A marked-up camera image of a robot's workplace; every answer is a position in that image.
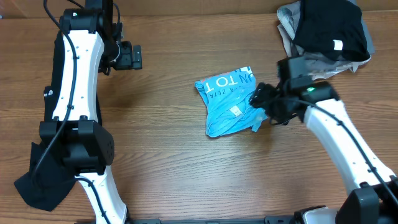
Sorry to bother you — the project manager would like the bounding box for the light blue t-shirt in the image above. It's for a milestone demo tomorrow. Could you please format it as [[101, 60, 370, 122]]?
[[195, 67, 267, 138]]

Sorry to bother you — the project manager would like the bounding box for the black garment on left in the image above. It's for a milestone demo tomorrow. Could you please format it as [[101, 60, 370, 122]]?
[[14, 30, 110, 212]]

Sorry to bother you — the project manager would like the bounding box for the folded beige garment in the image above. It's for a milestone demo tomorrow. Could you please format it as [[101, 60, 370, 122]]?
[[277, 24, 371, 80]]

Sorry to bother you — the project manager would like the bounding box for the folded grey garment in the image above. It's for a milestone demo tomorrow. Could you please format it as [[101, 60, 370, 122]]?
[[277, 1, 371, 79]]

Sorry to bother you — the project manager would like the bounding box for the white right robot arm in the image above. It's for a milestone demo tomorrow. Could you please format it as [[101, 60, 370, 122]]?
[[250, 82, 397, 223]]

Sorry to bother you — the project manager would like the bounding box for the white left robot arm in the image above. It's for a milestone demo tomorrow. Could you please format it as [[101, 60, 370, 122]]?
[[32, 1, 142, 223]]

